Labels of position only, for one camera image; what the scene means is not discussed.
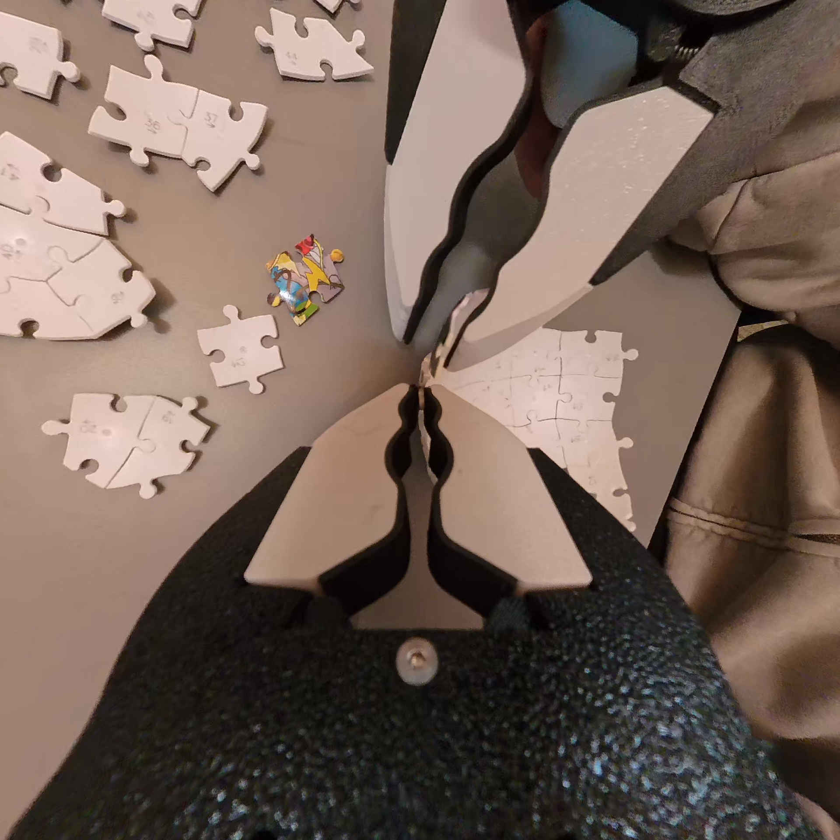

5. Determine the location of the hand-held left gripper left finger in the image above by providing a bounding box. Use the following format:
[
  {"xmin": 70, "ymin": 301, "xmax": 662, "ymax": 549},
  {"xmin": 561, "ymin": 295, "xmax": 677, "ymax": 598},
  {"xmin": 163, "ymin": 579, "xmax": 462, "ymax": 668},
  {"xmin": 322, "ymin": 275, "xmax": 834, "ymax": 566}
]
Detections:
[{"xmin": 244, "ymin": 384, "xmax": 422, "ymax": 616}]

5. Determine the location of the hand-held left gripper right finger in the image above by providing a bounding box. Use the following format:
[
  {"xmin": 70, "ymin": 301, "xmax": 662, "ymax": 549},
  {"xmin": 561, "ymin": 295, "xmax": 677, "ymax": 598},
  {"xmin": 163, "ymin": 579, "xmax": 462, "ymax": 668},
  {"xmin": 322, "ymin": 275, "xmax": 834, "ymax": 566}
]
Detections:
[{"xmin": 423, "ymin": 386, "xmax": 593, "ymax": 618}]

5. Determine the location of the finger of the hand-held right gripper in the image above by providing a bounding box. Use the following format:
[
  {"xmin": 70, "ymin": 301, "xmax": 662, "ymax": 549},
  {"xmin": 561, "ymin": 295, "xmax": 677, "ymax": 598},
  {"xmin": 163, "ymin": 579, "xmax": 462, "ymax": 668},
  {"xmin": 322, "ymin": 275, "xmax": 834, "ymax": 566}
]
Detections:
[
  {"xmin": 384, "ymin": 0, "xmax": 534, "ymax": 344},
  {"xmin": 445, "ymin": 85, "xmax": 715, "ymax": 370}
]

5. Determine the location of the curved white puzzle ball section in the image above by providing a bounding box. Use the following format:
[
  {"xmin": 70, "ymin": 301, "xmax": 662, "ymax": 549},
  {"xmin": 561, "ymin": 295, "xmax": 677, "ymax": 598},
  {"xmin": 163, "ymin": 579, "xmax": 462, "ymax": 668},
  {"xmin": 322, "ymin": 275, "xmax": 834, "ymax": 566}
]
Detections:
[{"xmin": 419, "ymin": 292, "xmax": 639, "ymax": 532}]

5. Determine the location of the pointed white puzzle piece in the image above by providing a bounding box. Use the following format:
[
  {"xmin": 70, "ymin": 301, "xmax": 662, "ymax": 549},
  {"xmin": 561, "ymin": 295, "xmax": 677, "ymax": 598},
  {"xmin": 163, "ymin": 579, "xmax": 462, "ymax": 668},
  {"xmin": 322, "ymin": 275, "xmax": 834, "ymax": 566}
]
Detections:
[{"xmin": 255, "ymin": 8, "xmax": 375, "ymax": 83}]

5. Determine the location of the single white puzzle piece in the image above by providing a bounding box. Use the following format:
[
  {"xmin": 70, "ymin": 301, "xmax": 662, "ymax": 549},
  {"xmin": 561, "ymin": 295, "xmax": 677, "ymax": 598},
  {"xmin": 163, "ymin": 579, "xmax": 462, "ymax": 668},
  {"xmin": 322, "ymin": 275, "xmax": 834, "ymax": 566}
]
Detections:
[{"xmin": 197, "ymin": 304, "xmax": 285, "ymax": 395}]

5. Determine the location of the white two-piece puzzle section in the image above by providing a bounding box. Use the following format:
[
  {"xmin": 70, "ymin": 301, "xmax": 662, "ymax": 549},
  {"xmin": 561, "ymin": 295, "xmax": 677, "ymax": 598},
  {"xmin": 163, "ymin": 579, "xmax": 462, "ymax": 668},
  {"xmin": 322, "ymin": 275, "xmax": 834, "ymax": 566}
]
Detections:
[
  {"xmin": 88, "ymin": 54, "xmax": 269, "ymax": 193},
  {"xmin": 41, "ymin": 392, "xmax": 212, "ymax": 500},
  {"xmin": 0, "ymin": 131, "xmax": 127, "ymax": 237}
]

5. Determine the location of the colourful puzzle piece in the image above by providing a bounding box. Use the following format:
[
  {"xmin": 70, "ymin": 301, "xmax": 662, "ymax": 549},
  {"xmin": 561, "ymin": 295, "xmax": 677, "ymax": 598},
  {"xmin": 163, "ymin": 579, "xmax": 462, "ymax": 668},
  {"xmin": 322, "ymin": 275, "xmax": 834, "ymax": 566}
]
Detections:
[{"xmin": 266, "ymin": 233, "xmax": 345, "ymax": 327}]

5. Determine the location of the large white puzzle section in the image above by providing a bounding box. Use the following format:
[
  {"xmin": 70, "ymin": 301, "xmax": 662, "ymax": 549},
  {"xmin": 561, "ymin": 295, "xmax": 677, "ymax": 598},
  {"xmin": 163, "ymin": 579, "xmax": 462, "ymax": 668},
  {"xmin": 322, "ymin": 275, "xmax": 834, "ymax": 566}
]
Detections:
[{"xmin": 0, "ymin": 203, "xmax": 157, "ymax": 342}]

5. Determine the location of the beige clothing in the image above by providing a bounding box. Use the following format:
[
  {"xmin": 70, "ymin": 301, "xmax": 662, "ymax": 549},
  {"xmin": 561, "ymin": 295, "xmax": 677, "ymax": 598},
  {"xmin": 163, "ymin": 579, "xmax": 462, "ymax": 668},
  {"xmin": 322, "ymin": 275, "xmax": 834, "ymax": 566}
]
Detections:
[{"xmin": 661, "ymin": 141, "xmax": 840, "ymax": 840}]

